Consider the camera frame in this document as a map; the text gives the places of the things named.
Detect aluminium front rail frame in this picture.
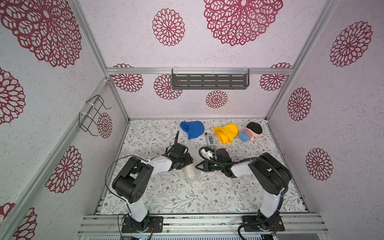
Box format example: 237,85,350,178
77,213,329,237

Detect blue cloth hat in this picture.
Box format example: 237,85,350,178
180,121,205,140

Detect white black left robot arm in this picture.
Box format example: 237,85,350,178
112,143,193,223

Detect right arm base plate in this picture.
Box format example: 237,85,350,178
242,212,285,232

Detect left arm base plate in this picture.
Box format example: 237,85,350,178
121,216,164,234

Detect yellow cloth raincoat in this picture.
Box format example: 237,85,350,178
213,124,239,145

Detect clear bubble wrap sheet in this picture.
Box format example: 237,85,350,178
183,164,201,185

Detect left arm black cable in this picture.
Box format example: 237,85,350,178
104,130,181,208

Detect grey tape dispenser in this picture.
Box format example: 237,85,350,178
205,134,216,148

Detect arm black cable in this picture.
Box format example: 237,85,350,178
104,130,181,208
198,146,290,240

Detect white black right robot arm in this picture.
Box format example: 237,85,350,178
195,147,292,220

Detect black wire wall rack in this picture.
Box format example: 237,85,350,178
78,95,111,137

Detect grey metal wall shelf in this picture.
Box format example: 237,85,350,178
171,69,250,90

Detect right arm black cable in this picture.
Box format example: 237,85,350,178
198,146,290,240

